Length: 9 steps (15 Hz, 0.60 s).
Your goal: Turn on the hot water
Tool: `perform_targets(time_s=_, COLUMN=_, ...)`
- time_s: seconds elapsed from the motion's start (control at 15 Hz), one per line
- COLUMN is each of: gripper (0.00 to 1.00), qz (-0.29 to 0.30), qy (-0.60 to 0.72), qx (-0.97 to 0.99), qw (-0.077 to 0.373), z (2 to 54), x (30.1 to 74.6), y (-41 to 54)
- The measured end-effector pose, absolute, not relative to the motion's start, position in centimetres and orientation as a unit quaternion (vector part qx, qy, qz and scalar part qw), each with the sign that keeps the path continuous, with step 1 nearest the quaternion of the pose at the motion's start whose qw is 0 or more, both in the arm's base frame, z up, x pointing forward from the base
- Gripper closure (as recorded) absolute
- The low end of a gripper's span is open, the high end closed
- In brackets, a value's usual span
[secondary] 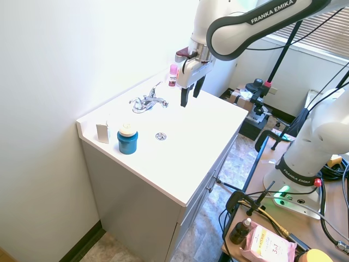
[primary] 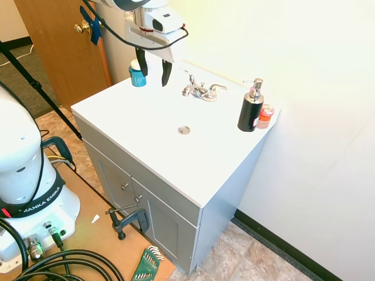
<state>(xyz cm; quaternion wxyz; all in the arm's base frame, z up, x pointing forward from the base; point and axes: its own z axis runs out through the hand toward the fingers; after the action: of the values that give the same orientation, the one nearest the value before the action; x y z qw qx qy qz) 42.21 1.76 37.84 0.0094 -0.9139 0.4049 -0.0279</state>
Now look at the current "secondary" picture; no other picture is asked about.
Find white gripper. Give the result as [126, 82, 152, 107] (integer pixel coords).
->
[176, 58, 216, 108]

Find pink bottle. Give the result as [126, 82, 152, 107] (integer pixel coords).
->
[169, 64, 179, 88]

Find chrome sink faucet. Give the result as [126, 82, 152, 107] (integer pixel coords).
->
[132, 94, 170, 114]

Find cardboard box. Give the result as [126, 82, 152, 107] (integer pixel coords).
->
[230, 86, 256, 110]

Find black floor case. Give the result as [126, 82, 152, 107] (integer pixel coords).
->
[239, 116, 267, 141]

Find blue jar white lid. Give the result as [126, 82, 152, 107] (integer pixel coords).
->
[117, 122, 139, 156]

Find black C-clamp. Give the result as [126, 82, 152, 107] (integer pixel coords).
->
[225, 180, 275, 217]
[254, 130, 294, 153]

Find small white box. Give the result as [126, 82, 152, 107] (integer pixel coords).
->
[95, 120, 112, 145]

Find dark cloth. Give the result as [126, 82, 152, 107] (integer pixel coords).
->
[288, 107, 312, 135]

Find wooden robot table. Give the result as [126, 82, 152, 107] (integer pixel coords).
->
[221, 135, 349, 262]

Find grey vanity cabinet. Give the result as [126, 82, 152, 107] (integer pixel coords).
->
[81, 128, 242, 262]

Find window blinds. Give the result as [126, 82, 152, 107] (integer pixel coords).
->
[266, 7, 349, 59]

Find brown dropper bottle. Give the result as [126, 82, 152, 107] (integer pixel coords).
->
[229, 217, 253, 245]

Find pink wipes packet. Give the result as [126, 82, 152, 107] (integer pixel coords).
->
[239, 221, 298, 262]

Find yellow round object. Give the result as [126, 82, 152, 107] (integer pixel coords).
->
[296, 247, 333, 262]

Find dark red wrist camera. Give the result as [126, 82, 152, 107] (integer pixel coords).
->
[175, 46, 197, 64]

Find black camera on stand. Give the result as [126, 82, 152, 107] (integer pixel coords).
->
[244, 78, 271, 117]

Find black camera stand pole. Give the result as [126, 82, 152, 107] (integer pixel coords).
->
[263, 21, 303, 88]

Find yellow cable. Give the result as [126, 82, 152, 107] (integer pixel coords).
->
[258, 206, 290, 239]

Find black cable bundle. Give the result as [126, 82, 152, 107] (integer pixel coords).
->
[318, 154, 349, 248]

